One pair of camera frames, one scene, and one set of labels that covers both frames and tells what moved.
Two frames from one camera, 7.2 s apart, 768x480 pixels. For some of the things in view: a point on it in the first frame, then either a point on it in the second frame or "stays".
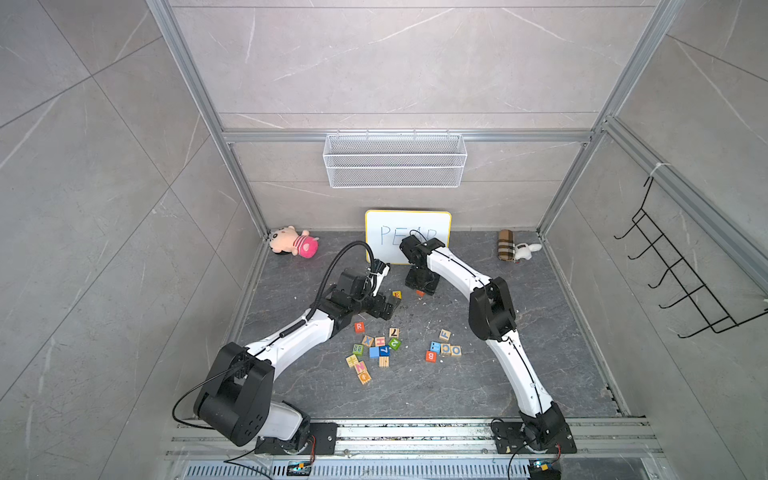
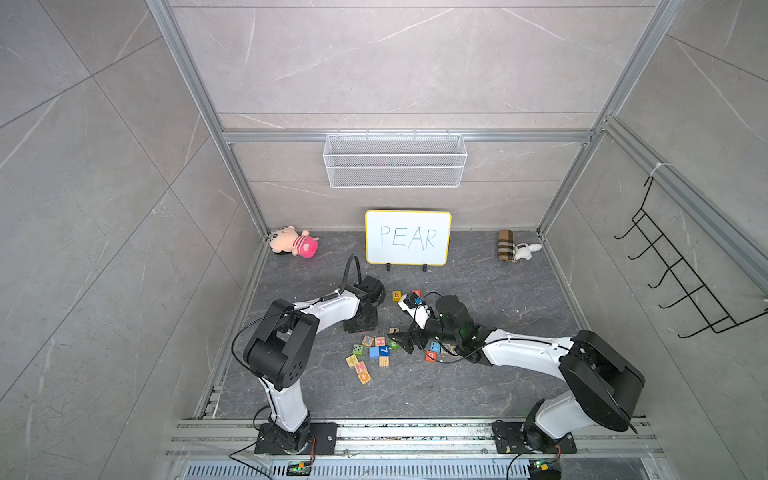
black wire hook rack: (690, 283) stays
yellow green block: (352, 360) stays
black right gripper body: (423, 281) to (423, 336)
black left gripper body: (376, 308) to (371, 322)
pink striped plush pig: (288, 240) stays
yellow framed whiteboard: (385, 230) stays
